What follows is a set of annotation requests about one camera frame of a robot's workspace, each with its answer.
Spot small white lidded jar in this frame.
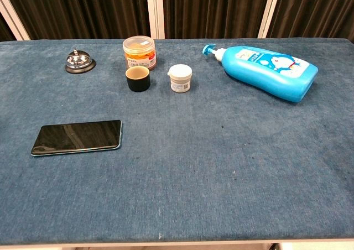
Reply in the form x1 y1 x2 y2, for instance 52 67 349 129
166 64 193 93

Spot black cup with beige inside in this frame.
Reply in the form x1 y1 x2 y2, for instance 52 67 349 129
125 65 151 92

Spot clear jar with orange contents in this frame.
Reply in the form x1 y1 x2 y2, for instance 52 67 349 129
122 35 157 71

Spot white frame post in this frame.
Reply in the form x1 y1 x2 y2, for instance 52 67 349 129
257 0 283 39
0 0 31 41
145 0 166 40

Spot blue fabric table cover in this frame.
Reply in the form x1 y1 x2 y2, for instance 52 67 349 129
0 37 354 246

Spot dark curtain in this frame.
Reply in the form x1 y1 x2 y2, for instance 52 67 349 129
0 0 354 43

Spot black smartphone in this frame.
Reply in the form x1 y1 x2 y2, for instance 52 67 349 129
30 119 123 157

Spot chrome desk bell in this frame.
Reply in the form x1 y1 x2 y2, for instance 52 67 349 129
65 48 97 74

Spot blue pump lotion bottle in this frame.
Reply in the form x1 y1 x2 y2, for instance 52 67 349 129
201 43 319 103

